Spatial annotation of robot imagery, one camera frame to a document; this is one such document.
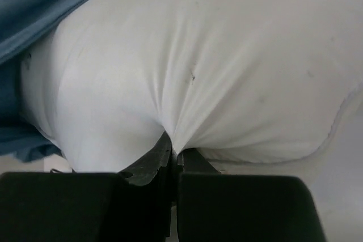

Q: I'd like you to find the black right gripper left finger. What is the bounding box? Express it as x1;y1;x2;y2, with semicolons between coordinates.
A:
1;134;172;241

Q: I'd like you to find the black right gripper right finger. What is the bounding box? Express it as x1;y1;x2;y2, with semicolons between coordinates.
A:
177;149;326;242

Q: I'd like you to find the white pillow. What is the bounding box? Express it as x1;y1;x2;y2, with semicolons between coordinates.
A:
21;0;362;173

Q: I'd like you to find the blue pillowcase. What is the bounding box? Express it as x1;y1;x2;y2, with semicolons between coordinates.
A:
1;0;88;163

